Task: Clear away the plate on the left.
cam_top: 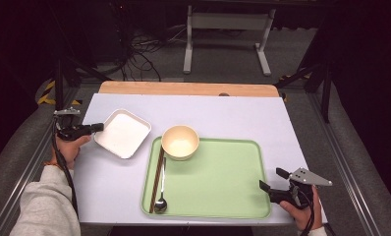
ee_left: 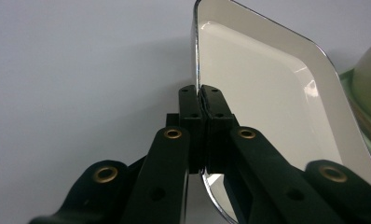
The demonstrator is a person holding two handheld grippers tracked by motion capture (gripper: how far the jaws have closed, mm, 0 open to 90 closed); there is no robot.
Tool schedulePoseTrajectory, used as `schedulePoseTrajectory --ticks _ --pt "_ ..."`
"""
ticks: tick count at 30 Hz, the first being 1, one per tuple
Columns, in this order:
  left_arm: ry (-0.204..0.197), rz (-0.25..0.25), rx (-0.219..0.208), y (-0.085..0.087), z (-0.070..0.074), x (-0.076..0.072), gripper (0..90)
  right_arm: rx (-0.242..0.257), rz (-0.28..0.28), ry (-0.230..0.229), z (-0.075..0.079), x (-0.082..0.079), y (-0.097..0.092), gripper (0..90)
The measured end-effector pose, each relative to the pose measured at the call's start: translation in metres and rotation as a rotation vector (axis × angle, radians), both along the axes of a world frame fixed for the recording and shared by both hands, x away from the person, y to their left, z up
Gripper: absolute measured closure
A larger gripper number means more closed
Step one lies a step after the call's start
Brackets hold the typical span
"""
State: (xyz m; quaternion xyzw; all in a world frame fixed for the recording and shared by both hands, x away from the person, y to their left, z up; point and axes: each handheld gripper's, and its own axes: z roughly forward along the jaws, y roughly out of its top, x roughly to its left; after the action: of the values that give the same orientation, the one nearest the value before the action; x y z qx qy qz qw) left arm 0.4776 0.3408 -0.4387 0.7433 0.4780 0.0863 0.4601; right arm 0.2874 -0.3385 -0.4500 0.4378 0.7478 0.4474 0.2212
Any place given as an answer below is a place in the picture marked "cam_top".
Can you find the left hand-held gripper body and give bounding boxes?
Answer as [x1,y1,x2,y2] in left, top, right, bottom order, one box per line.
[53,107,94,143]

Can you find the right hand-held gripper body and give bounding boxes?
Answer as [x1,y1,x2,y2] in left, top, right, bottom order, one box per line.
[268,167,333,210]

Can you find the white square plate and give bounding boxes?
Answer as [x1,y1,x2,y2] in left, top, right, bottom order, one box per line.
[93,108,152,160]

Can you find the light green tray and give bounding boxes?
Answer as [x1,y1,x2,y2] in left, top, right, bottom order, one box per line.
[140,136,272,220]

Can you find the cream bowl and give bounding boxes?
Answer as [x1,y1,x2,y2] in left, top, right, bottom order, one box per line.
[160,124,200,162]

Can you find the metal spoon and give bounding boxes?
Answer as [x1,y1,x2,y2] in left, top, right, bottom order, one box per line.
[153,156,169,215]

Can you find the person's left hand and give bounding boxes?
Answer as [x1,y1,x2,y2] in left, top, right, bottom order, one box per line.
[54,135,92,170]

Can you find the person's right hand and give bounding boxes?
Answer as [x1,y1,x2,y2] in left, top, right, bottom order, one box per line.
[279,186,324,232]

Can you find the black metal stand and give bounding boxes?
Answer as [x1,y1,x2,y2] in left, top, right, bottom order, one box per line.
[275,60,332,125]
[50,55,113,120]

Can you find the yellow black hazard tape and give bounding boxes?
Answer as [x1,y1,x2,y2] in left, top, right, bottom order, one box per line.
[279,73,312,103]
[35,80,84,106]

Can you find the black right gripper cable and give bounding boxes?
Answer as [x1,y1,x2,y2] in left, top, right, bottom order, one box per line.
[291,188,316,236]

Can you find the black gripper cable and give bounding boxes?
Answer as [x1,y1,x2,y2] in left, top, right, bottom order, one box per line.
[291,188,316,236]
[51,117,80,218]

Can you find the aluminium rail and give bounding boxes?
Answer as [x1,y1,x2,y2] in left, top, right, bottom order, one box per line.
[306,92,386,236]
[0,87,82,236]

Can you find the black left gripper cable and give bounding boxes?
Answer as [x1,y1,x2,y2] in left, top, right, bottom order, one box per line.
[51,117,80,218]

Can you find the tangle of black floor cables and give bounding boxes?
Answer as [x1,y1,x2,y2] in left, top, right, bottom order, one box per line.
[109,24,188,83]

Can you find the white metal stand frame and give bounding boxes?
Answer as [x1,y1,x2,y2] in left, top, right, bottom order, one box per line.
[183,4,277,77]

